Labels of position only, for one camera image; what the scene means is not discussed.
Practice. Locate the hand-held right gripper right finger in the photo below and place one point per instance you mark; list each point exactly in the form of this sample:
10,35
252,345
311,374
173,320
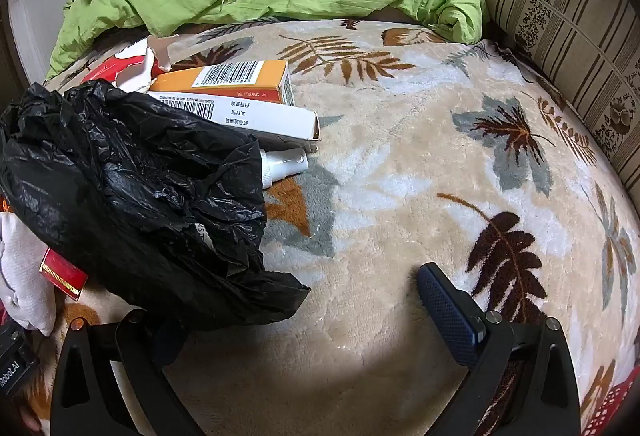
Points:
447,311

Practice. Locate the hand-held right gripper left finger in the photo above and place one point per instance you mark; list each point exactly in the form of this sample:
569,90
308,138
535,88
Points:
150,352

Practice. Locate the red cigarette pack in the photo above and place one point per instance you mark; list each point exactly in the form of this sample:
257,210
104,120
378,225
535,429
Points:
62,273

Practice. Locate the black plastic bag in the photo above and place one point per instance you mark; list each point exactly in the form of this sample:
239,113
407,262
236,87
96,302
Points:
125,196

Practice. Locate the white medicine box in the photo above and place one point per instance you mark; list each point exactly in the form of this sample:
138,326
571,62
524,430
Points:
270,120

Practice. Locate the orange cardboard box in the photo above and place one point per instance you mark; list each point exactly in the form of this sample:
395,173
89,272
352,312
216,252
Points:
240,83

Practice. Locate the red and white torn box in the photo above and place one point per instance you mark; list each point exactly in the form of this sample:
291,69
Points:
125,65

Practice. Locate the white crumpled cloth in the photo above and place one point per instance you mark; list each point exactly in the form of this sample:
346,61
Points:
25,276

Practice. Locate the leaf print blanket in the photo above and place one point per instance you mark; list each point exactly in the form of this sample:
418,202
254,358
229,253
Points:
400,165

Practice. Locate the white spray bottle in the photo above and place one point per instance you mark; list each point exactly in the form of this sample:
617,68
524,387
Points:
285,163

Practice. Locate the striped floral pillow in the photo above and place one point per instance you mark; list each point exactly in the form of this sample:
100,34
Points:
565,5

